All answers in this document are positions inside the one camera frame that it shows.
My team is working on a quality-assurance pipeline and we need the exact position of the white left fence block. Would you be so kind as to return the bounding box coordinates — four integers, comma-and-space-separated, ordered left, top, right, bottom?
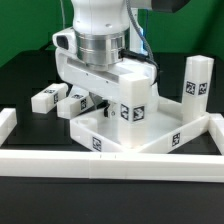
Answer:
0, 108, 17, 146

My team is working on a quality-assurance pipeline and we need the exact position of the white desk top tray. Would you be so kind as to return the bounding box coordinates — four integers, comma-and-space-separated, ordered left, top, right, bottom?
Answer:
70, 97, 209, 154

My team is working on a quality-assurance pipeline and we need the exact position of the white fence block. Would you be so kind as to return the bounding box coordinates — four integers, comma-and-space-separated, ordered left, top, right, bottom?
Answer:
0, 108, 17, 146
208, 113, 224, 156

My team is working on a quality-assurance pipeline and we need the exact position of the white front fence bar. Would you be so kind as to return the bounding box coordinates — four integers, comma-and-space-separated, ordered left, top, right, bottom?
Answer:
0, 150, 224, 183

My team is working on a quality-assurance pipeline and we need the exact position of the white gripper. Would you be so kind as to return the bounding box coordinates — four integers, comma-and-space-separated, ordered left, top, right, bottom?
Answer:
54, 48, 159, 118

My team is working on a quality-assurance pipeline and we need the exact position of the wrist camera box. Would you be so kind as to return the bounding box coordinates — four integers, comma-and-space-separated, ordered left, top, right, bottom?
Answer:
52, 27, 77, 54

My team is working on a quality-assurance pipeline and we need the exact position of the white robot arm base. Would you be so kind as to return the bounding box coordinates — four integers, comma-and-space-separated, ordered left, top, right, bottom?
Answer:
71, 0, 190, 71

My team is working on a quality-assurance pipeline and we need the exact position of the white right fence block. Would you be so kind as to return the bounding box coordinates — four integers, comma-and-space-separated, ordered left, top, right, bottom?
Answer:
208, 113, 224, 156

